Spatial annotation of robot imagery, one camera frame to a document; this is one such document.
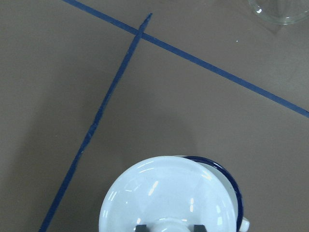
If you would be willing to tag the clear glass funnel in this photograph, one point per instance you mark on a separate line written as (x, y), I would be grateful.
(282, 12)

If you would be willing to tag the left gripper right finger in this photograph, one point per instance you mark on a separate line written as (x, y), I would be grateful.
(199, 228)

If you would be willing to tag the brown paper table cover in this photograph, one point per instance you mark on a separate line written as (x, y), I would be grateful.
(57, 63)

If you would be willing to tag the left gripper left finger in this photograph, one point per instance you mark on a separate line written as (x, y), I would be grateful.
(141, 228)

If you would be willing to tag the white enamel mug blue rim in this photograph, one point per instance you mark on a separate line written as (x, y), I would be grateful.
(231, 187)

